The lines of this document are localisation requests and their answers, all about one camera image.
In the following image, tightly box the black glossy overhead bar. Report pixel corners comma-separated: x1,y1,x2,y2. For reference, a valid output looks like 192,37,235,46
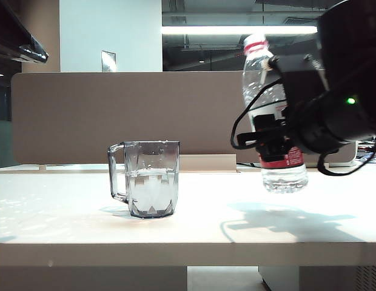
0,0,50,64

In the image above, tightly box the white ceiling light strip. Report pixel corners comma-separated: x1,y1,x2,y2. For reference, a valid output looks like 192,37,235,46
161,25,319,35

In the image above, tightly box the silver wall plate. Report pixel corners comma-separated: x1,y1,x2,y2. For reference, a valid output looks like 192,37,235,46
100,50,117,73

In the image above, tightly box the clear red-label water bottle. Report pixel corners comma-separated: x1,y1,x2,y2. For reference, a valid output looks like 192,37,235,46
241,33,309,195

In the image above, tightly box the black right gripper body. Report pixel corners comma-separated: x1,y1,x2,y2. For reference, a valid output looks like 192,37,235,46
285,90,332,122

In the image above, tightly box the thin black cable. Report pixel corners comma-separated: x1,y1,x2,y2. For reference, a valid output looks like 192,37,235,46
230,77,376,178

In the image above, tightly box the beige desk cable flap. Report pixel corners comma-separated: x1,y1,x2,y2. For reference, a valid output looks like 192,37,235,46
178,153,238,173

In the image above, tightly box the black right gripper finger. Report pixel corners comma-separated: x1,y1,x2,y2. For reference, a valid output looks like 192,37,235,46
261,54,330,104

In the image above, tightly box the transparent grey plastic mug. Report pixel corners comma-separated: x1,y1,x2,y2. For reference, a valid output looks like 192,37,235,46
107,140,180,219

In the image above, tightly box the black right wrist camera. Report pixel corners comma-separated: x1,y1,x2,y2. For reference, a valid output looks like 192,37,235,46
236,113,298,162

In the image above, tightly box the brown desk partition panel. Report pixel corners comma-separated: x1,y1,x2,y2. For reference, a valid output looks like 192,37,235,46
11,70,358,166

